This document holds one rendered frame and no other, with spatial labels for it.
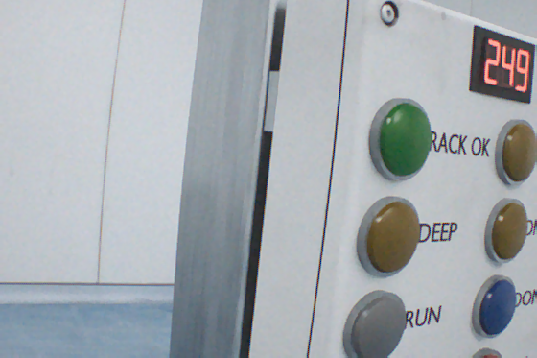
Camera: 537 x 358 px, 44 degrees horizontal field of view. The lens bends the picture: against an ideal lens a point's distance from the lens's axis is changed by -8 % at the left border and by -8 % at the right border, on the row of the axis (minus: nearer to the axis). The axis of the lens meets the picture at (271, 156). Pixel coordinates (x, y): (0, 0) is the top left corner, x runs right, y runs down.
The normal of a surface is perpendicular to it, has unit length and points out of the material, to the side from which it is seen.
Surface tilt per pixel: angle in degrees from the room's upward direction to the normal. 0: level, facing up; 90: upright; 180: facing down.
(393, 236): 89
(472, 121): 90
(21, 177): 90
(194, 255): 90
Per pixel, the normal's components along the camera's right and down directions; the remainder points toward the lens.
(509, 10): -0.85, -0.07
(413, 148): 0.60, 0.16
